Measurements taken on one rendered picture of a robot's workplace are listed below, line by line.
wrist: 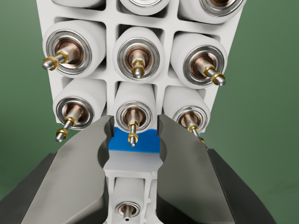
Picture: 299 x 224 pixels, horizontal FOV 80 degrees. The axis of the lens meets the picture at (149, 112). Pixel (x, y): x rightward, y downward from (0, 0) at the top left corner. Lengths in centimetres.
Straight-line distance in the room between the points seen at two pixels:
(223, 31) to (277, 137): 60
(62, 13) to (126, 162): 43
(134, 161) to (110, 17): 42
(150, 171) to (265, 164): 58
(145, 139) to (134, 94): 31
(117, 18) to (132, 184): 45
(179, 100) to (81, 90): 20
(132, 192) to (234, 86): 48
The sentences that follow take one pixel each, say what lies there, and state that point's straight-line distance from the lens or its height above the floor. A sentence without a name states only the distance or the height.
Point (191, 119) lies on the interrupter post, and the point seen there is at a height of 26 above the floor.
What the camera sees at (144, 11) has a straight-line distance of 33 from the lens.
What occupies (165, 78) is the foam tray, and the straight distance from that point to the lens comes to 42.
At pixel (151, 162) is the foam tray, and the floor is 14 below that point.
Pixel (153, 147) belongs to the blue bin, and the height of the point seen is 10.
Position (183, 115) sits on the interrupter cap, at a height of 25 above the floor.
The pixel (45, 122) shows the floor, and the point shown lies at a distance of 76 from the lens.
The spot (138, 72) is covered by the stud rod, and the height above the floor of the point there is 34.
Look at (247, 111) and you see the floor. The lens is 77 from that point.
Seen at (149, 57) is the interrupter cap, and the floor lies 25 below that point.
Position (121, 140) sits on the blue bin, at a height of 7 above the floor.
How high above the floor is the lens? 57
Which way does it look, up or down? 61 degrees down
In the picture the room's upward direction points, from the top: 175 degrees clockwise
